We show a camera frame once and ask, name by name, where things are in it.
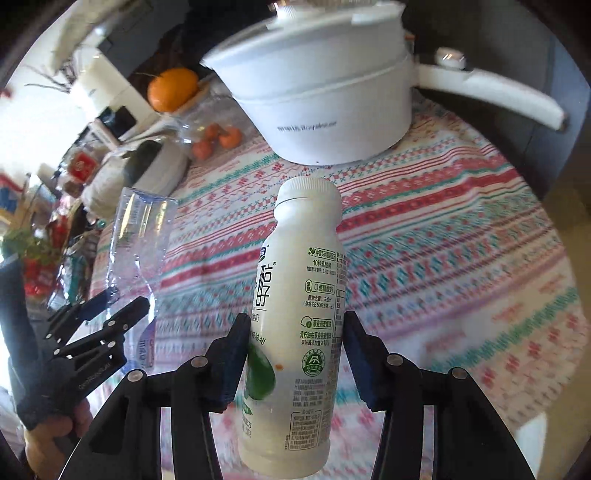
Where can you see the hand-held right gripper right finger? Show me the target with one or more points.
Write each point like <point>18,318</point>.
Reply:
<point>358,360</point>

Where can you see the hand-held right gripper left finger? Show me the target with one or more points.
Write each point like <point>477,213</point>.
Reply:
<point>235,360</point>

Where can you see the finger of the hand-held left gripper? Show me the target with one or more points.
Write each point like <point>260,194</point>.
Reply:
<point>78,316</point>
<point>115,323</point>

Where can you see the white yogurt bottle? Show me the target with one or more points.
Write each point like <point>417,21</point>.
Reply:
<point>295,286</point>

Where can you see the crushed clear plastic bottle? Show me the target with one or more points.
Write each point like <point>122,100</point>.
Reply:
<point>138,230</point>

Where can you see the person's left hand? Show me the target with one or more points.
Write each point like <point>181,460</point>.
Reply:
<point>51,443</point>

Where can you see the pile of colourful decorations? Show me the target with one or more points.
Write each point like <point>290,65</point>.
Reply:
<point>41,240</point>

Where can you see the white ribbed vase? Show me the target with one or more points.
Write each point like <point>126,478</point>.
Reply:
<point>104,189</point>

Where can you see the patterned striped tablecloth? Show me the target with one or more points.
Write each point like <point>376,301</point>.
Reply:
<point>438,230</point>

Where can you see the white bowl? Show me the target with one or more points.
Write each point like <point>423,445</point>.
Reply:
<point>168,166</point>

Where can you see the small tangerine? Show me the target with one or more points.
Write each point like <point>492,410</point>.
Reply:
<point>231,137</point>
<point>211,132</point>
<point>202,150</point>

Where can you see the clear plastic container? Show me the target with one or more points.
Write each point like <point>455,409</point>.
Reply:
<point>198,117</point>

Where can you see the white coffee machine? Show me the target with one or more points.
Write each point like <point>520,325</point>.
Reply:
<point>106,87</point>

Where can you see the dried branches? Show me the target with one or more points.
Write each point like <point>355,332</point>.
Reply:
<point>55,81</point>

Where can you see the large orange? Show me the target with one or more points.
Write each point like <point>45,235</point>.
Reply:
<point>171,90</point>

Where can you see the white electric pot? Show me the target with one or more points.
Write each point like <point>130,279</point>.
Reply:
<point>323,92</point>

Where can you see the black appliance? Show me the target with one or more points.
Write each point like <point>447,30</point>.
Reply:
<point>161,41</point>

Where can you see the floral cover cloth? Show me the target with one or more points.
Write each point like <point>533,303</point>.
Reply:
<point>87,27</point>

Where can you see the grey refrigerator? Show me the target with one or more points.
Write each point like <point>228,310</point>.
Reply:
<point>531,69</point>

